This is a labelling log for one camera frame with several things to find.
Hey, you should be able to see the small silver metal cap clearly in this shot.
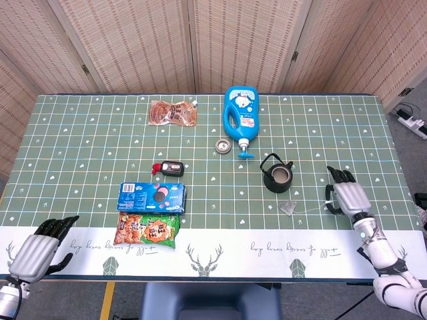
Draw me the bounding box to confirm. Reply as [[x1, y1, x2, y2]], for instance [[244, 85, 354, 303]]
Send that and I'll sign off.
[[215, 138, 232, 155]]

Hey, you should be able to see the blue Oreo cookie box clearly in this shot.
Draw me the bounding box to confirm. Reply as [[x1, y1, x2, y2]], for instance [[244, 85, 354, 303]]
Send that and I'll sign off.
[[117, 182, 187, 214]]

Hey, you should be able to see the green grid deer tablecloth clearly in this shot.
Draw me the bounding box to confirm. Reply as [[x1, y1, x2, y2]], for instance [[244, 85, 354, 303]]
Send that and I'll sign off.
[[0, 93, 427, 281]]

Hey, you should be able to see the black white floor object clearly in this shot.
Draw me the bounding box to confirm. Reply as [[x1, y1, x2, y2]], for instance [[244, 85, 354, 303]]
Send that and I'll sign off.
[[414, 192, 427, 231]]

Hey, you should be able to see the small black red-capped bottle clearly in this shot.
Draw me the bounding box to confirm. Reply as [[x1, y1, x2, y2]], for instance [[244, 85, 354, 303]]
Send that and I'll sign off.
[[151, 160, 185, 177]]

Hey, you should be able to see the blue pump detergent bottle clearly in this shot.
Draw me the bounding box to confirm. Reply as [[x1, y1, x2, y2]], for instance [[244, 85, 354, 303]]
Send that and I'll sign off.
[[222, 85, 260, 159]]

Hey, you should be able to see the black power cable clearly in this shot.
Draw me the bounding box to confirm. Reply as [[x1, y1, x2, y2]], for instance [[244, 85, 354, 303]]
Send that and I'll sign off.
[[388, 102, 423, 117]]

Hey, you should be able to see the green orange snack bag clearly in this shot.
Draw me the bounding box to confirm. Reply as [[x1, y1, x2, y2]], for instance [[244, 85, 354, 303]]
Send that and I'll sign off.
[[113, 211, 181, 250]]

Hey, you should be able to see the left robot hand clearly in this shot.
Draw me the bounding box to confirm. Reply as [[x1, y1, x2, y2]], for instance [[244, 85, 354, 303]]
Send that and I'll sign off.
[[8, 215, 80, 283]]

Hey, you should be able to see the woven folding screen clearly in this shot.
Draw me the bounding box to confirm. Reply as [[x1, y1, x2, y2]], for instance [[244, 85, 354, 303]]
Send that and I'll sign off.
[[0, 0, 427, 179]]

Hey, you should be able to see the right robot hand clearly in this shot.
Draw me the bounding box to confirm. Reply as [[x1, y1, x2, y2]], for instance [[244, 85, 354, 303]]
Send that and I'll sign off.
[[325, 165, 373, 217]]

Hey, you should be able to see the white power strip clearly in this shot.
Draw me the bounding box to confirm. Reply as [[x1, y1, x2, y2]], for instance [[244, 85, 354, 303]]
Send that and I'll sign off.
[[396, 109, 427, 140]]

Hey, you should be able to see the blue robot base seat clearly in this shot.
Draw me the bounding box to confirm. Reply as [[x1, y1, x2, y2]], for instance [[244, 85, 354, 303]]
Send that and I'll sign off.
[[139, 282, 283, 320]]

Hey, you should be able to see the black iron teapot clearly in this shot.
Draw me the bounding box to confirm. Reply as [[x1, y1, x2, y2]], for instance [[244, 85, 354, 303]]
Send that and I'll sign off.
[[260, 152, 294, 194]]

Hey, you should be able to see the brown spouted snack pouch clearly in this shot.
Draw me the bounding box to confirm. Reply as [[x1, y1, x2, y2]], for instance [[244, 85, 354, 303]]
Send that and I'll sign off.
[[148, 99, 198, 127]]

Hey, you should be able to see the tea bag with string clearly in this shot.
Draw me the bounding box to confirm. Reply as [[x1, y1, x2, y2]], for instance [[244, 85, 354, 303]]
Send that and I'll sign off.
[[277, 199, 332, 217]]

